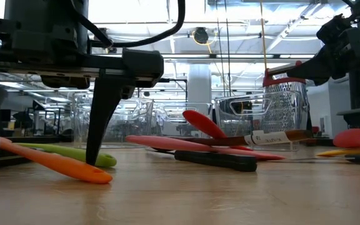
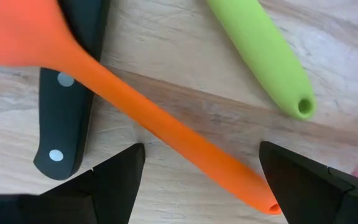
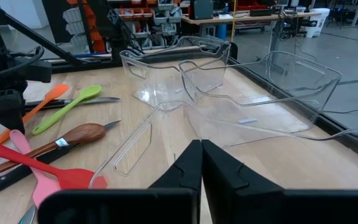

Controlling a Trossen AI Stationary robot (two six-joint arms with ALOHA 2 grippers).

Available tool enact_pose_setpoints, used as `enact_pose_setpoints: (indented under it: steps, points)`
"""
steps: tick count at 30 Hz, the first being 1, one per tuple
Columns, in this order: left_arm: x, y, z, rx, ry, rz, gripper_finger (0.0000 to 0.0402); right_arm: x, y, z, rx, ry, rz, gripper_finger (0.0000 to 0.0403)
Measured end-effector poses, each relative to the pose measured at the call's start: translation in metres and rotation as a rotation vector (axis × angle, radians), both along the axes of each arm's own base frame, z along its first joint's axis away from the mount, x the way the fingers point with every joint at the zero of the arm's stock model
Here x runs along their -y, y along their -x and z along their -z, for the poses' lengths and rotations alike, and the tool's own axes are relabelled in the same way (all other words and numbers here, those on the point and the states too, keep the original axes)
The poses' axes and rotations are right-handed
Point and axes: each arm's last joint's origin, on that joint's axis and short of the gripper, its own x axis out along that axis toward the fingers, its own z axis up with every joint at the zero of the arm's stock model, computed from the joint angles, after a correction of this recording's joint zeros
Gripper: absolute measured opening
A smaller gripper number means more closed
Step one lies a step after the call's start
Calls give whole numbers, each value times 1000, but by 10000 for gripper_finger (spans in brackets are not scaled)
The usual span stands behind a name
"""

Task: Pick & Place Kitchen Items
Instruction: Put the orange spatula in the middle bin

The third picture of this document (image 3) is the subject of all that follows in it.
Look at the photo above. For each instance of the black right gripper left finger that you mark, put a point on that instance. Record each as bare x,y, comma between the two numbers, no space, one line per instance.
179,186

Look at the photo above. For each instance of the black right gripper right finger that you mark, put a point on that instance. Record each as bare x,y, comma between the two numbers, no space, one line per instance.
228,193

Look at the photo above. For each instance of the orange silicone spoon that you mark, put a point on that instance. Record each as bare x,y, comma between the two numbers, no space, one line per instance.
53,92

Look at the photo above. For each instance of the brown wooden spoon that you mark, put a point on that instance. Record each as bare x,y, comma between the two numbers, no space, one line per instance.
82,133

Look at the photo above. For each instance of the light green silicone spoon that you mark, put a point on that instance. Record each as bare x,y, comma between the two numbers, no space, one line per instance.
87,92

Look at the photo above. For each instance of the pink silicone spatula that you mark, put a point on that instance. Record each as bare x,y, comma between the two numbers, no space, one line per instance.
43,189

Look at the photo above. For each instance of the red silicone spatula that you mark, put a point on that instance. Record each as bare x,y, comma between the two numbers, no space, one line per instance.
73,177

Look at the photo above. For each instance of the clear plastic bin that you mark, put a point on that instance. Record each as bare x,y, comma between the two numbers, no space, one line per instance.
135,149
166,77
291,81

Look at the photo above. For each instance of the blue cylinder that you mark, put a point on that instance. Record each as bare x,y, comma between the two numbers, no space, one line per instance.
221,31

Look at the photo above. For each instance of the parts shelf with orange bins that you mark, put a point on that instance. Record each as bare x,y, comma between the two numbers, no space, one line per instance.
141,14

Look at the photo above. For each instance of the wooden workbench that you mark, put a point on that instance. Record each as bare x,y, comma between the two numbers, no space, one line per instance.
247,18

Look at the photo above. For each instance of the dark grey box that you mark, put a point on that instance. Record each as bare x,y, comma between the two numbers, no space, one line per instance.
201,9

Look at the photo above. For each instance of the white trash bin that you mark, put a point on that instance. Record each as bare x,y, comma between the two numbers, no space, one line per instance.
317,21

